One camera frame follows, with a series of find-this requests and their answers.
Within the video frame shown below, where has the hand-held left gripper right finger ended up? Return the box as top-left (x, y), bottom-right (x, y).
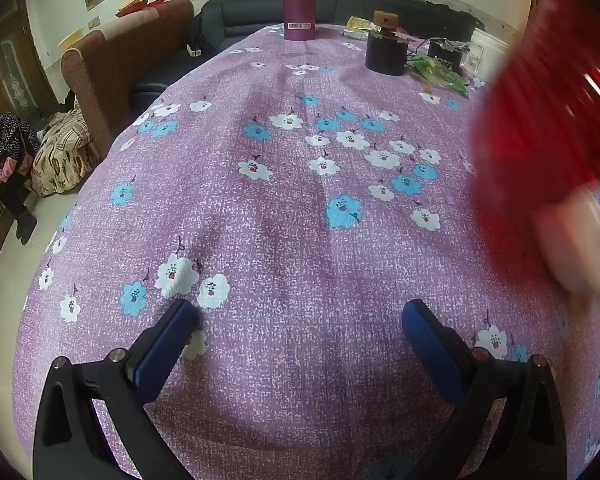
top-left (401, 299), bottom-right (568, 480)

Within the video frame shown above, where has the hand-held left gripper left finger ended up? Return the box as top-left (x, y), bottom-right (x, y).
top-left (32, 299), bottom-right (201, 480)

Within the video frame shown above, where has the large red plate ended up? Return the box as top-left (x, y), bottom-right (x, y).
top-left (472, 0), bottom-right (600, 271)

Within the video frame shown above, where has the person's right hand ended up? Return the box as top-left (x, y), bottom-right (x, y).
top-left (532, 192), bottom-right (600, 306)

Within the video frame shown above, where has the purple floral tablecloth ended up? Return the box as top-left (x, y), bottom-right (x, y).
top-left (11, 22), bottom-right (600, 480)

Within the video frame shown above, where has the printed blanket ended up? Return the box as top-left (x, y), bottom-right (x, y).
top-left (30, 107), bottom-right (101, 198)

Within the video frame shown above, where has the green plastic wrapper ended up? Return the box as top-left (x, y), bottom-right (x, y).
top-left (407, 54), bottom-right (468, 96)

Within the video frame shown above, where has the brown armchair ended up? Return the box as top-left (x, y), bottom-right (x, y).
top-left (61, 0), bottom-right (195, 161)

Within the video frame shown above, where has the small black device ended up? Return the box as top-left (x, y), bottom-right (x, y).
top-left (426, 37), bottom-right (473, 76)

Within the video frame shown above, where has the black cylinder with tape roll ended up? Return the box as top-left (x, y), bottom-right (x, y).
top-left (365, 10), bottom-right (410, 77)

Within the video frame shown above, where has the small cream bowl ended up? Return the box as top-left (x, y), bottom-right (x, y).
top-left (57, 27), bottom-right (83, 51)
top-left (116, 0), bottom-right (153, 17)

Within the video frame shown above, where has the yellow packet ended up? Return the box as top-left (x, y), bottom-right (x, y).
top-left (341, 16), bottom-right (376, 41)

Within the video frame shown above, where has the wooden wardrobe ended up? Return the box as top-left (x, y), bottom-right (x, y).
top-left (0, 0), bottom-right (61, 131)

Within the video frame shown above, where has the dark cloth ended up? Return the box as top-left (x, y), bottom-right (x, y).
top-left (420, 0), bottom-right (486, 32)

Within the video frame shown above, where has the black leather sofa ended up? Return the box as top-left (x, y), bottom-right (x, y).
top-left (130, 0), bottom-right (486, 116)

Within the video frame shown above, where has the purple thermos bottle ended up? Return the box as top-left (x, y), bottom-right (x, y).
top-left (281, 0), bottom-right (317, 42)

